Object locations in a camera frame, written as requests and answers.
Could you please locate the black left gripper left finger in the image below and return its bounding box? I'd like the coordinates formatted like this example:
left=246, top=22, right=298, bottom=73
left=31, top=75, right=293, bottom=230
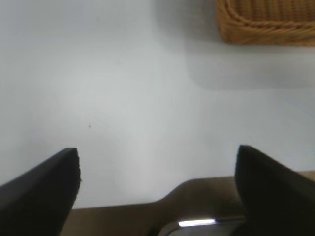
left=0, top=147, right=83, bottom=236

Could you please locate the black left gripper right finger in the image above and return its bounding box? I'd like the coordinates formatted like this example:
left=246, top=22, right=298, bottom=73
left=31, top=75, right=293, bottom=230
left=234, top=144, right=315, bottom=236

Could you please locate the woven wicker basket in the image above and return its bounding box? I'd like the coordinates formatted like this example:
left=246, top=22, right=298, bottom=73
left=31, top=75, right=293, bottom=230
left=215, top=0, right=315, bottom=46

